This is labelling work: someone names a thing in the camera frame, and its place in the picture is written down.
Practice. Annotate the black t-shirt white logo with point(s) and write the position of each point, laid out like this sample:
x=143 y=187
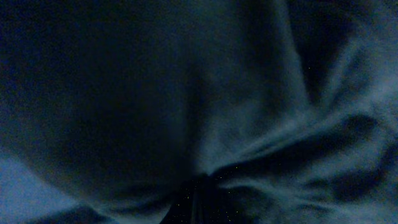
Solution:
x=254 y=111

